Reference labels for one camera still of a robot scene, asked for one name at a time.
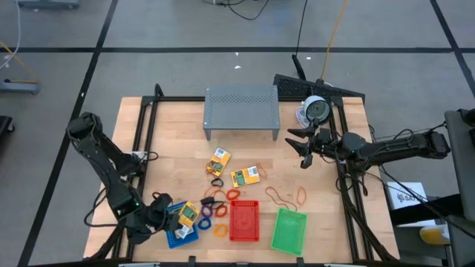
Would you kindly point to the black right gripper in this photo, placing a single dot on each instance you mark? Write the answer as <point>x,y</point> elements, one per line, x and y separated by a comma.
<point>330,148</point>

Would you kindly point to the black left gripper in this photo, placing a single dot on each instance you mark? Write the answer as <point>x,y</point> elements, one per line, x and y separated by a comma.
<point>165,222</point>

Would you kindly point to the blue plastic basket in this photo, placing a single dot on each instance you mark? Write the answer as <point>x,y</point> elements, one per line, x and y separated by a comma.
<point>174,242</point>

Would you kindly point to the thin orange loop band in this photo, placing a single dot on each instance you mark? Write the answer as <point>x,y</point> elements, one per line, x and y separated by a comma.
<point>219,191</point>

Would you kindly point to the orange rubber band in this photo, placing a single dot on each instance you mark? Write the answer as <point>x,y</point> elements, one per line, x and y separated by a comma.
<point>266,173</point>
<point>297,196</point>

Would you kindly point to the red plastic basket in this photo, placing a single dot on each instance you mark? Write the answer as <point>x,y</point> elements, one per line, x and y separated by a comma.
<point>237,207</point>

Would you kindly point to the large red-brown rubber band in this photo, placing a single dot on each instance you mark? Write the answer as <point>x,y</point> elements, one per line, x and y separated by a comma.
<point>266,190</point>

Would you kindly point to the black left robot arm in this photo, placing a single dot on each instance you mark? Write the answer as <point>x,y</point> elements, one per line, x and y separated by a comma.
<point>111,174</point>

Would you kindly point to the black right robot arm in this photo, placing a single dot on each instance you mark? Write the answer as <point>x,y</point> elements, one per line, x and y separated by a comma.
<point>393,148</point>

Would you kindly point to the black side desk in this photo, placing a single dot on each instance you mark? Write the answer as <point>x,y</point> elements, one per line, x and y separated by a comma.
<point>426,219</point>

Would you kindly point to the white round spot lamp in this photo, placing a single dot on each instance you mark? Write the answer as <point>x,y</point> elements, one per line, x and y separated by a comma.
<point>317,111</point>

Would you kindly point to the black table edge clamp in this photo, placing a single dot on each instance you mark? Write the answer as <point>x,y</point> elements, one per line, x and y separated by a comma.
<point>301,262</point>
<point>192,261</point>

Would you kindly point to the grey perforated metal riser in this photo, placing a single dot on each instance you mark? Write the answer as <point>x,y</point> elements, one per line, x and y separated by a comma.
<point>241,111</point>

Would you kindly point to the green plastic basket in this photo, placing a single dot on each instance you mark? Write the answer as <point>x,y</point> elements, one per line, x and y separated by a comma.
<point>289,231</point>

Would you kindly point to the white printed cardboard box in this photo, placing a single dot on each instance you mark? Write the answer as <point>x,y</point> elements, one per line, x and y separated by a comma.
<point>401,189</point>

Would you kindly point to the yellow plastic object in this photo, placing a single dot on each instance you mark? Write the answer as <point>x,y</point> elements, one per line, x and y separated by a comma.
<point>434,235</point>

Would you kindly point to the black caster foot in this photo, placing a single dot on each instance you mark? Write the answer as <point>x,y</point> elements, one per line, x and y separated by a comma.
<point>5,124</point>

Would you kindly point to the grey stand base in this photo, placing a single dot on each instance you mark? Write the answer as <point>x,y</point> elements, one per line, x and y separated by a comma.
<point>18,88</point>
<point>48,3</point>

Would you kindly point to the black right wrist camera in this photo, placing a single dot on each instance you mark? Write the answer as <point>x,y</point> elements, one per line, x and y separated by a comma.
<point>324,135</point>

